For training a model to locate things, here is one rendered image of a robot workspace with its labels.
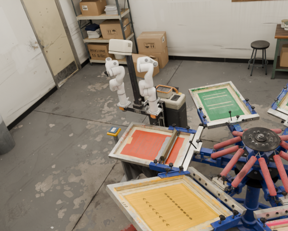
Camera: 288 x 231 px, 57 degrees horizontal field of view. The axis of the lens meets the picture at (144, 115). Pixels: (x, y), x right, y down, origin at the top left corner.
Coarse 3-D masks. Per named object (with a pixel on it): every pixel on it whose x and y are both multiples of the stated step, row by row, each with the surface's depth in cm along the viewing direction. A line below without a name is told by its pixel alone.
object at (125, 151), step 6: (126, 144) 298; (132, 144) 296; (126, 150) 290; (174, 150) 278; (138, 156) 280; (144, 156) 278; (150, 156) 277; (168, 156) 273; (174, 156) 272; (162, 162) 268; (168, 162) 267; (174, 162) 265
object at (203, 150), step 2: (202, 148) 262; (204, 148) 262; (206, 148) 262; (208, 148) 261; (200, 150) 261; (202, 150) 260; (204, 150) 260; (206, 150) 260; (208, 150) 259; (210, 150) 259; (212, 150) 258; (200, 152) 261; (202, 152) 260; (204, 152) 258; (206, 152) 258; (208, 152) 257; (210, 152) 257; (212, 152) 258; (204, 154) 260; (206, 154) 259; (208, 154) 258; (210, 154) 257
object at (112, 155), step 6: (132, 126) 318; (138, 126) 318; (144, 126) 314; (150, 126) 310; (156, 126) 308; (162, 126) 306; (126, 132) 308; (180, 132) 296; (186, 132) 292; (120, 138) 302; (192, 138) 284; (120, 144) 297; (186, 144) 278; (114, 150) 288; (186, 150) 271; (114, 156) 281; (120, 156) 279; (132, 162) 273; (138, 162) 268; (144, 162) 267; (180, 162) 260
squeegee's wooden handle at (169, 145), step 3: (174, 132) 285; (174, 135) 282; (171, 138) 278; (174, 138) 284; (168, 141) 276; (171, 141) 275; (168, 144) 272; (171, 144) 277; (168, 147) 270; (165, 150) 266; (168, 150) 271; (162, 153) 264; (165, 153) 263; (162, 156) 261; (165, 156) 264; (162, 159) 264
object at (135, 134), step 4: (136, 132) 311; (140, 132) 310; (144, 132) 309; (148, 132) 308; (152, 132) 306; (132, 136) 307; (136, 136) 306; (156, 136) 300; (160, 136) 299; (164, 136) 298; (168, 136) 297; (132, 140) 301; (164, 140) 293; (176, 140) 290; (180, 140) 289; (176, 144) 285; (180, 144) 284; (172, 148) 281; (176, 148) 280
